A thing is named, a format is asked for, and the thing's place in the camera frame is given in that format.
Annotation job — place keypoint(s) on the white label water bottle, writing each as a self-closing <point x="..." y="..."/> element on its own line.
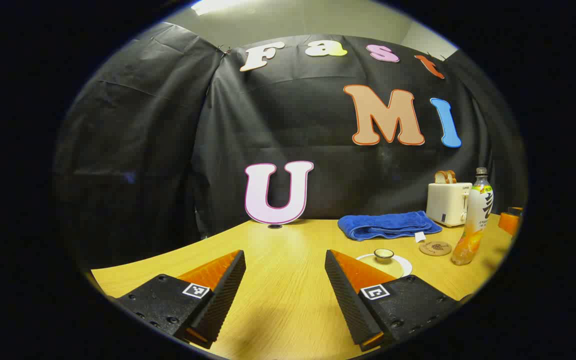
<point x="478" y="210"/>

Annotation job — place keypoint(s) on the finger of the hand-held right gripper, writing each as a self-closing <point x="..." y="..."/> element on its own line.
<point x="509" y="222"/>

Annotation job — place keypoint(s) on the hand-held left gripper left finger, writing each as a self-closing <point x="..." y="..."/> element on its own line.
<point x="225" y="295"/>

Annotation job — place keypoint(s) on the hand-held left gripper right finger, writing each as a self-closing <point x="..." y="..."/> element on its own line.
<point x="348" y="300"/>

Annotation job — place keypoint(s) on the cream white toaster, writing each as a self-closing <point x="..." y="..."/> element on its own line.
<point x="445" y="204"/>

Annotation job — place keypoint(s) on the toast bread slice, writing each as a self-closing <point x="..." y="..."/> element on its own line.
<point x="440" y="177"/>
<point x="452" y="176"/>

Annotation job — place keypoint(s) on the blue towel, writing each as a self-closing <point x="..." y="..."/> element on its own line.
<point x="388" y="224"/>

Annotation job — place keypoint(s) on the black backdrop cloth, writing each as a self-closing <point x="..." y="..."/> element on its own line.
<point x="168" y="150"/>

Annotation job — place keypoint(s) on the round brown coaster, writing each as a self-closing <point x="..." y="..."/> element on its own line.
<point x="435" y="248"/>

